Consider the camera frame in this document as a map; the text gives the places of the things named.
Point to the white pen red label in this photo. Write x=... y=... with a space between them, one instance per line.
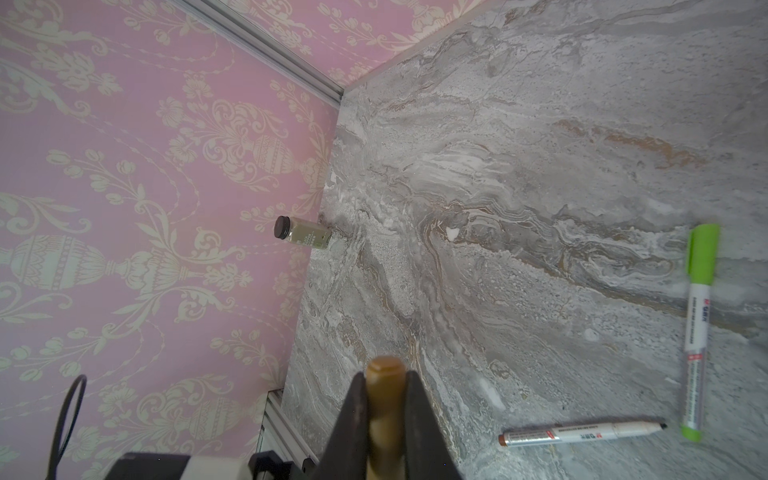
x=580 y=433

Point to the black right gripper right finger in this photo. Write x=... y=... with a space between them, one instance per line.
x=426 y=452

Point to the small jar black lid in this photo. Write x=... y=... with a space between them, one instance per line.
x=302 y=232

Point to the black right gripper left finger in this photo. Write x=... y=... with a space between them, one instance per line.
x=346 y=453

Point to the white pen green end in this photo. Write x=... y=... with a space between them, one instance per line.
x=700 y=268

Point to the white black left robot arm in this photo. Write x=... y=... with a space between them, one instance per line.
x=262 y=465

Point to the aluminium corner frame post left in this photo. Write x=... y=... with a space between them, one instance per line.
x=258 y=42

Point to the brown pen cap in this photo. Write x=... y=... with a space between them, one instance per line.
x=385 y=378

